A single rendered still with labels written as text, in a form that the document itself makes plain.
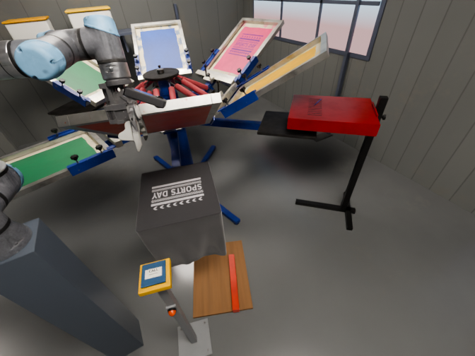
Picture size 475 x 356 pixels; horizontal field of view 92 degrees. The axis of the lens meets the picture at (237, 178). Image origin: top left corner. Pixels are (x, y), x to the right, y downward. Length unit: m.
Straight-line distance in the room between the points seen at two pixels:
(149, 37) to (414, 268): 3.59
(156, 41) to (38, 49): 2.69
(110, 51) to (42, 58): 0.17
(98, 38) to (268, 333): 1.86
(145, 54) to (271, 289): 2.80
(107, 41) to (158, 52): 2.42
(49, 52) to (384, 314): 2.25
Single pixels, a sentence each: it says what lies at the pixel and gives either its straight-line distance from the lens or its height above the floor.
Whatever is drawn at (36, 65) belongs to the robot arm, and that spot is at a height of 1.77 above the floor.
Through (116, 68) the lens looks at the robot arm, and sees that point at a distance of 0.76.
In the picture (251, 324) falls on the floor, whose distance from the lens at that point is 1.96.
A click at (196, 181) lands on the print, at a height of 0.95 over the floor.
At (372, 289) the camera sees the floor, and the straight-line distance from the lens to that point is 2.25.
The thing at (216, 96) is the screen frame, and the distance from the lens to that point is 0.94.
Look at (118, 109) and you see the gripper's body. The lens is 0.77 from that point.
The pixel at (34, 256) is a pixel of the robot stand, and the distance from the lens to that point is 1.13.
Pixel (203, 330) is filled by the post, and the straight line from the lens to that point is 1.97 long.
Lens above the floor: 1.88
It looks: 41 degrees down
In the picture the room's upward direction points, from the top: 4 degrees counter-clockwise
